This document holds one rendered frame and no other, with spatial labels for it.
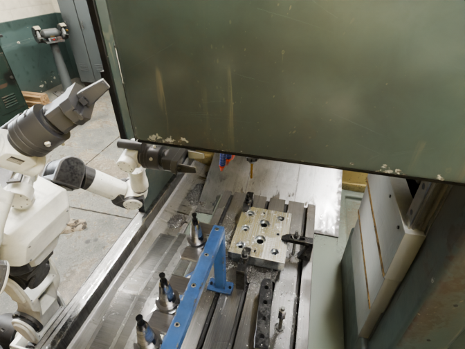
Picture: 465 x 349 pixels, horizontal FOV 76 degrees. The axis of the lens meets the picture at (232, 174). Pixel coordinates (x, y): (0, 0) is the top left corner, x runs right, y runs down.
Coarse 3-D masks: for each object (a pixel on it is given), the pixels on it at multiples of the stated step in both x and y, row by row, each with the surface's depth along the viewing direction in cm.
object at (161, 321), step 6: (156, 312) 76; (162, 312) 76; (150, 318) 75; (156, 318) 75; (162, 318) 75; (168, 318) 75; (150, 324) 73; (156, 324) 73; (162, 324) 73; (168, 324) 73; (162, 330) 72
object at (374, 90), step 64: (128, 0) 49; (192, 0) 46; (256, 0) 44; (320, 0) 42; (384, 0) 40; (448, 0) 38; (128, 64) 55; (192, 64) 52; (256, 64) 49; (320, 64) 47; (384, 64) 44; (448, 64) 42; (192, 128) 59; (256, 128) 56; (320, 128) 52; (384, 128) 50; (448, 128) 47
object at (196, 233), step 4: (192, 224) 91; (196, 224) 91; (192, 228) 91; (196, 228) 91; (200, 228) 92; (192, 232) 92; (196, 232) 92; (200, 232) 92; (192, 236) 93; (196, 236) 92; (200, 236) 93; (192, 240) 93; (196, 240) 93; (200, 240) 94
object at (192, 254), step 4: (184, 248) 93; (188, 248) 93; (192, 248) 93; (196, 248) 93; (180, 252) 92; (184, 252) 92; (188, 252) 92; (192, 252) 92; (196, 252) 92; (200, 252) 92; (180, 256) 91; (184, 256) 90; (188, 256) 90; (192, 256) 90; (196, 256) 90; (188, 260) 90; (192, 260) 89; (196, 260) 89
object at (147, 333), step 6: (138, 330) 65; (144, 330) 65; (150, 330) 66; (138, 336) 65; (144, 336) 65; (150, 336) 67; (138, 342) 67; (144, 342) 66; (150, 342) 67; (144, 348) 67; (150, 348) 68
